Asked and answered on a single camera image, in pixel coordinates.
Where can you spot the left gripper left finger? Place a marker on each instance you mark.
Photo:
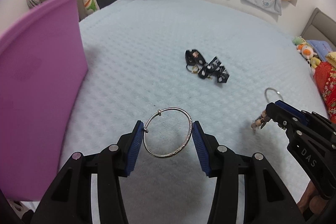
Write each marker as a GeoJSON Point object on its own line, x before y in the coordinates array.
{"type": "Point", "coordinates": [68, 198]}

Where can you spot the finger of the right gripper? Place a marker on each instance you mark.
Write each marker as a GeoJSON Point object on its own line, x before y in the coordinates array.
{"type": "Point", "coordinates": [285, 120]}
{"type": "Point", "coordinates": [293, 111]}

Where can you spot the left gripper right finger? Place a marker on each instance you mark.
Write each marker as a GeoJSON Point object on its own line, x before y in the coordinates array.
{"type": "Point", "coordinates": [266, 198]}

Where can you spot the large silver bangle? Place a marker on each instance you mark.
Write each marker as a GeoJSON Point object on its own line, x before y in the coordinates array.
{"type": "Point", "coordinates": [167, 133]}

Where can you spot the right hand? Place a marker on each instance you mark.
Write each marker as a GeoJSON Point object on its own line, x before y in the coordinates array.
{"type": "Point", "coordinates": [311, 200]}

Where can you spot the red floral cloth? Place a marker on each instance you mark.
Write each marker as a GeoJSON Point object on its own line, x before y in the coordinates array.
{"type": "Point", "coordinates": [324, 77]}

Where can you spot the small plush toys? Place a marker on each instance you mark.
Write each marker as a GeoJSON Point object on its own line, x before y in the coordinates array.
{"type": "Point", "coordinates": [307, 52]}

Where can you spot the light blue bed cover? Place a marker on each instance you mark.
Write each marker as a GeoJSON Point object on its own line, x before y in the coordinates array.
{"type": "Point", "coordinates": [135, 50]}

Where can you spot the purple plastic tub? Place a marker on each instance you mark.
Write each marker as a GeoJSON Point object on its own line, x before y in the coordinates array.
{"type": "Point", "coordinates": [42, 67]}

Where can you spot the small silver ring bangle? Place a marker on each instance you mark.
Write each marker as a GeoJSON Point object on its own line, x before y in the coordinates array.
{"type": "Point", "coordinates": [272, 95]}

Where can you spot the black patterned lanyard keychain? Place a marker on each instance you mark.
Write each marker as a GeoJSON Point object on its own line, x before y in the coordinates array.
{"type": "Point", "coordinates": [196, 64]}

